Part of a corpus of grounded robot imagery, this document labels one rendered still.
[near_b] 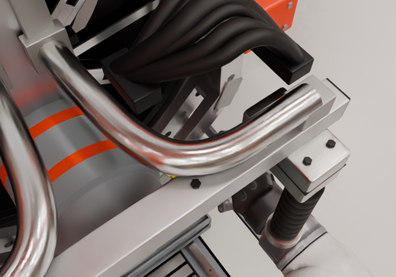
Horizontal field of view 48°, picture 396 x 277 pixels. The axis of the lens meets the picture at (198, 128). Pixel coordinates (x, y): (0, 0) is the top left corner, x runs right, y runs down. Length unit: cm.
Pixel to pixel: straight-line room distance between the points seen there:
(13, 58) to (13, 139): 10
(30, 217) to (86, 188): 11
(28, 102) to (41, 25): 10
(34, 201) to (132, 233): 7
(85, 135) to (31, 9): 13
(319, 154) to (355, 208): 107
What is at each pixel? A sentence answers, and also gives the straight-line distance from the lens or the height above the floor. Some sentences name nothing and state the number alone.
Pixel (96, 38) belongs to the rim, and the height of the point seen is 86.
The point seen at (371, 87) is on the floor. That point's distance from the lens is 172.
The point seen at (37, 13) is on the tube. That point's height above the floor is 104.
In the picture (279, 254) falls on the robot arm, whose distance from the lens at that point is 66.
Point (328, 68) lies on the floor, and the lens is 172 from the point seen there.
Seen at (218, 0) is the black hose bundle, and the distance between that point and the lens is 35.
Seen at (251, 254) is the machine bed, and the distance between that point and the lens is 126.
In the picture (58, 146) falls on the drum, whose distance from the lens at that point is 44.
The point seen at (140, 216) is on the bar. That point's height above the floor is 98.
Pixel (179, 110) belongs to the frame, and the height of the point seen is 71.
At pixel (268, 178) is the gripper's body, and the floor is 67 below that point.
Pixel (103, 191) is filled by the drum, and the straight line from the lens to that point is 41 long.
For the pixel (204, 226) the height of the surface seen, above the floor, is 14.
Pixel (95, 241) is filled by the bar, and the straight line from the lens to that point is 33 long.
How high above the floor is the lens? 129
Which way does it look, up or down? 59 degrees down
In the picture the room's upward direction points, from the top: straight up
